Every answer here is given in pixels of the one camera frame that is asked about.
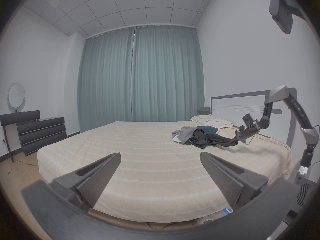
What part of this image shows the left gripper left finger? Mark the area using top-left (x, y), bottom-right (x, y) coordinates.
top-left (51, 152), bottom-right (122, 211)

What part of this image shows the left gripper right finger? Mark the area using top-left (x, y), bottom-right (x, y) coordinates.
top-left (200, 152), bottom-right (269, 210)

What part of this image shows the black T-shirt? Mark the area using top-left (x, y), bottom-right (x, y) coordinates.
top-left (189, 130), bottom-right (238, 149)

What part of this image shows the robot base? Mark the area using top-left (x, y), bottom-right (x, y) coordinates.
top-left (284, 159), bottom-right (320, 226)

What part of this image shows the pile of clothes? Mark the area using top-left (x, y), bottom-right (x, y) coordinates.
top-left (172, 125), bottom-right (221, 144)

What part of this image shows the bed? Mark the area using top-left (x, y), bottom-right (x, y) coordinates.
top-left (37, 90), bottom-right (294, 223)

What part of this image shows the white printed pillow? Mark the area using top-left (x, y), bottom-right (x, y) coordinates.
top-left (190, 114), bottom-right (235, 129)

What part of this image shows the black chest of drawers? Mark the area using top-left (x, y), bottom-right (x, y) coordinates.
top-left (17, 116), bottom-right (68, 156)

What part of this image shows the black dressing table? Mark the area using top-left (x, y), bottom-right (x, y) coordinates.
top-left (0, 110), bottom-right (40, 162)

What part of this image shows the blue-green curtain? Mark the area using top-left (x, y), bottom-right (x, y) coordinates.
top-left (77, 27), bottom-right (135, 134)
top-left (131, 25), bottom-right (205, 122)

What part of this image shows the round white mirror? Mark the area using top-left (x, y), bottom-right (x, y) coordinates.
top-left (7, 82), bottom-right (26, 112)

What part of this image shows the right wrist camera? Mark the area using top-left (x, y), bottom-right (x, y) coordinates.
top-left (241, 113), bottom-right (259, 127)

